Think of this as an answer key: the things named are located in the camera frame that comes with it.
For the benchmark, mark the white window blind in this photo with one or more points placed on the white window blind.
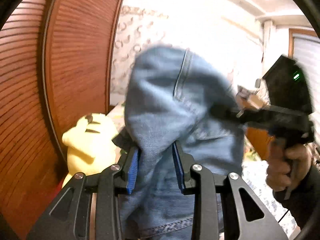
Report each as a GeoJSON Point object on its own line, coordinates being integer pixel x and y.
{"type": "Point", "coordinates": [306, 52]}

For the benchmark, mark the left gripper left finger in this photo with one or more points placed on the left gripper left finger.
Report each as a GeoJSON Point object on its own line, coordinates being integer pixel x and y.
{"type": "Point", "coordinates": [68, 215]}

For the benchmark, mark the brown louvered wardrobe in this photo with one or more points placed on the brown louvered wardrobe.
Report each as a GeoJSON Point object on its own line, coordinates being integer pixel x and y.
{"type": "Point", "coordinates": [56, 58]}

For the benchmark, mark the blue denim jeans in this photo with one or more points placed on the blue denim jeans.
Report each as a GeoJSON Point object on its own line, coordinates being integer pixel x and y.
{"type": "Point", "coordinates": [169, 98]}

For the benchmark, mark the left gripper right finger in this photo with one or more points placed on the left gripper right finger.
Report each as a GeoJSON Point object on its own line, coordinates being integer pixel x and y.
{"type": "Point", "coordinates": [244, 214]}

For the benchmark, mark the wooden sideboard cabinet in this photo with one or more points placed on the wooden sideboard cabinet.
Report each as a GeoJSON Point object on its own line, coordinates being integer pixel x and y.
{"type": "Point", "coordinates": [259, 138]}

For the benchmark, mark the patterned lace curtain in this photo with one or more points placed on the patterned lace curtain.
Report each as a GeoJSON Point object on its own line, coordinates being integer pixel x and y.
{"type": "Point", "coordinates": [138, 29]}

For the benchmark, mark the blue floral white quilt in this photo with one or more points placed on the blue floral white quilt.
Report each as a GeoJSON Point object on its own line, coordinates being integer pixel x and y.
{"type": "Point", "coordinates": [254, 174]}

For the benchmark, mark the yellow plush toy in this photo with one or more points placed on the yellow plush toy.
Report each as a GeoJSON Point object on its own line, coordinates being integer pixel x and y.
{"type": "Point", "coordinates": [89, 143]}

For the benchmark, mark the right hand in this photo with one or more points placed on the right hand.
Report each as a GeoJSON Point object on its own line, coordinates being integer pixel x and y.
{"type": "Point", "coordinates": [286, 167]}

